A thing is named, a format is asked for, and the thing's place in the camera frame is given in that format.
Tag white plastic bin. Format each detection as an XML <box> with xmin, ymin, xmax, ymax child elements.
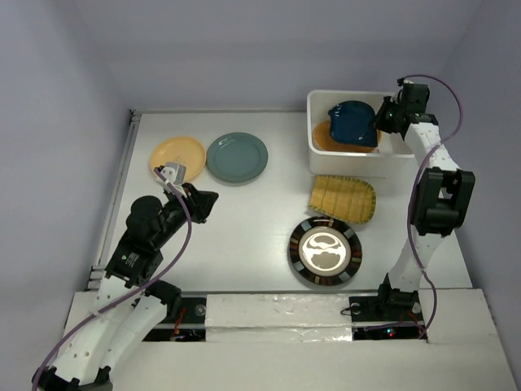
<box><xmin>306</xmin><ymin>90</ymin><xmax>418</xmax><ymax>178</ymax></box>

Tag silver foil taped panel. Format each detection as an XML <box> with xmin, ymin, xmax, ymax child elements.
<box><xmin>204</xmin><ymin>293</ymin><xmax>352</xmax><ymax>343</ymax></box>

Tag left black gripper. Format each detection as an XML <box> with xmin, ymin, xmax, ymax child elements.
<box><xmin>153</xmin><ymin>182</ymin><xmax>218</xmax><ymax>248</ymax></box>

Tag yellow round plate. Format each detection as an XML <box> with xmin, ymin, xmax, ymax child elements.
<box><xmin>149</xmin><ymin>136</ymin><xmax>206</xmax><ymax>182</ymax></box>

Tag round woven orange basket plate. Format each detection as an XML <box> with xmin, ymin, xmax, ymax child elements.
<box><xmin>312</xmin><ymin>121</ymin><xmax>378</xmax><ymax>153</ymax></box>

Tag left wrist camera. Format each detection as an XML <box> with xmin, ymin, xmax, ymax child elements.
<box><xmin>154</xmin><ymin>162</ymin><xmax>186</xmax><ymax>187</ymax></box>

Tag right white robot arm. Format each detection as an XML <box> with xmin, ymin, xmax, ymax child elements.
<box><xmin>374</xmin><ymin>76</ymin><xmax>475</xmax><ymax>319</ymax></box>

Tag yellow woven bamboo tray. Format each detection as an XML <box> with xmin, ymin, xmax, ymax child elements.
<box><xmin>309</xmin><ymin>175</ymin><xmax>376</xmax><ymax>224</ymax></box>

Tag dark blue leaf-shaped plate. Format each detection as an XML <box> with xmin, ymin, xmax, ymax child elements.
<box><xmin>328</xmin><ymin>100</ymin><xmax>378</xmax><ymax>147</ymax></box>

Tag aluminium frame rail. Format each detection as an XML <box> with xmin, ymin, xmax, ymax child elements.
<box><xmin>83</xmin><ymin>110</ymin><xmax>142</xmax><ymax>292</ymax></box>

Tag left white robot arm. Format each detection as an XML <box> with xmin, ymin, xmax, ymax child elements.
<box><xmin>33</xmin><ymin>183</ymin><xmax>219</xmax><ymax>390</ymax></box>

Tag teal round plate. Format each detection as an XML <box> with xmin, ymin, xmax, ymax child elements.
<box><xmin>206</xmin><ymin>132</ymin><xmax>269</xmax><ymax>185</ymax></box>

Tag dark round patterned plate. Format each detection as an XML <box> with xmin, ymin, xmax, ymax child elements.
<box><xmin>287</xmin><ymin>216</ymin><xmax>363</xmax><ymax>287</ymax></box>

